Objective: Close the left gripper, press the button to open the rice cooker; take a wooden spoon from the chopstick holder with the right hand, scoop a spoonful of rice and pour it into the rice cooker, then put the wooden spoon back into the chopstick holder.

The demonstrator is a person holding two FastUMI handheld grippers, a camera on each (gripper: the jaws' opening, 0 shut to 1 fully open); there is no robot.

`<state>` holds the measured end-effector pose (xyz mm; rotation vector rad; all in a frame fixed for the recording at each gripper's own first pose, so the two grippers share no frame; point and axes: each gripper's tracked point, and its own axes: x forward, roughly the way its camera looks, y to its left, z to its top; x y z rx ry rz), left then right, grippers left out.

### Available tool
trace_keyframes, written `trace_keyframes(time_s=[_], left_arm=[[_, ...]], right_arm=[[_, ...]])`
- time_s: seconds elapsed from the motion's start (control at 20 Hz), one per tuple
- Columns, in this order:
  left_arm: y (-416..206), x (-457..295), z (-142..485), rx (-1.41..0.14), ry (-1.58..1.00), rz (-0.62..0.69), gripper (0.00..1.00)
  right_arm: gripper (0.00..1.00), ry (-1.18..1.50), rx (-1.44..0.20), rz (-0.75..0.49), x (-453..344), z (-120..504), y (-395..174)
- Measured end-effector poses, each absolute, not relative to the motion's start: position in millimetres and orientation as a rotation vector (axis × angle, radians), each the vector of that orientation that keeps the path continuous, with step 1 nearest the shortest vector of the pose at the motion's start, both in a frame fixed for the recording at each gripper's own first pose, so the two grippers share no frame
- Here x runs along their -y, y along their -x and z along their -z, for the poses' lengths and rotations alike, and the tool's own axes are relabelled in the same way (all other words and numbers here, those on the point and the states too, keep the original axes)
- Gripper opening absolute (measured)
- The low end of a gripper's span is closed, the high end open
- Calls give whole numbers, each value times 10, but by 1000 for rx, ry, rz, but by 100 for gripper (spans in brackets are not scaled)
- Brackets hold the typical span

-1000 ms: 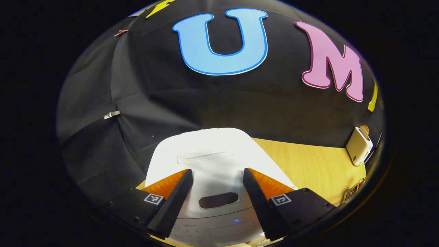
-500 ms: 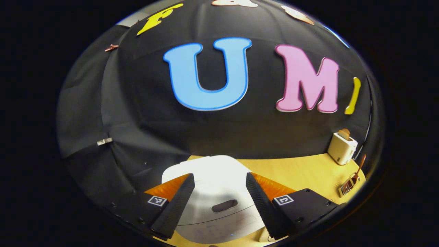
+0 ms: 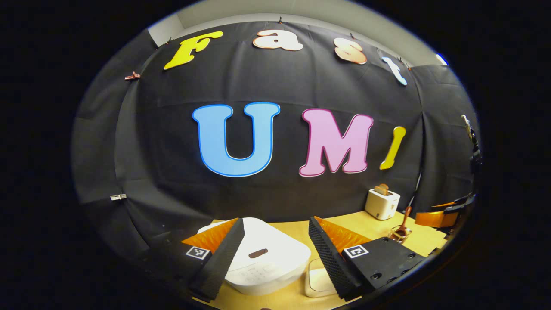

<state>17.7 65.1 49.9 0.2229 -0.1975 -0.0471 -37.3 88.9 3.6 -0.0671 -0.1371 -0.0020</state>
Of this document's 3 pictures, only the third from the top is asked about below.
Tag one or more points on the white toaster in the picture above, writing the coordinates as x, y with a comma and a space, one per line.
381, 206

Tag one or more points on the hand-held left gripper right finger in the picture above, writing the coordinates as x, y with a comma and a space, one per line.
329, 262

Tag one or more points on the white cloth clip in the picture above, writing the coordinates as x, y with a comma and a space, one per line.
118, 197

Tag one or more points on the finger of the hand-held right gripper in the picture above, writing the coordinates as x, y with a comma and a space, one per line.
456, 204
437, 219

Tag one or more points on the brown toast slice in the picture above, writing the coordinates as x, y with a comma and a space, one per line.
385, 188
378, 190

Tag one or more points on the copper cloth clip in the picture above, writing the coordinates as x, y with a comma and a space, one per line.
132, 76

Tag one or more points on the brown wooden spoon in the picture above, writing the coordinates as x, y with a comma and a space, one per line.
405, 219

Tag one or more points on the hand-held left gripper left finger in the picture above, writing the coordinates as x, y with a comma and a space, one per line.
221, 262

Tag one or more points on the white rice cooker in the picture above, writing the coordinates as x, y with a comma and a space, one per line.
275, 258

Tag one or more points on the black backdrop cloth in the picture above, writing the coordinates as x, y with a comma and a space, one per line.
301, 86

